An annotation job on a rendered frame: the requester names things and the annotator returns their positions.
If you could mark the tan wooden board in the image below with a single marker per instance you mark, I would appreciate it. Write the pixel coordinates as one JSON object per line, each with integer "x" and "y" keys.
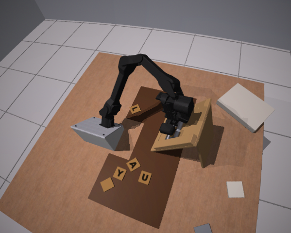
{"x": 197, "y": 132}

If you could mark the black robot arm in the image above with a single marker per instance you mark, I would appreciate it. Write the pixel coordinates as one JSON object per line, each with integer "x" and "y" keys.
{"x": 172, "y": 99}

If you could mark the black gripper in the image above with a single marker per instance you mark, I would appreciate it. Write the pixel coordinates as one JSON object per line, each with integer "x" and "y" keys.
{"x": 169, "y": 126}

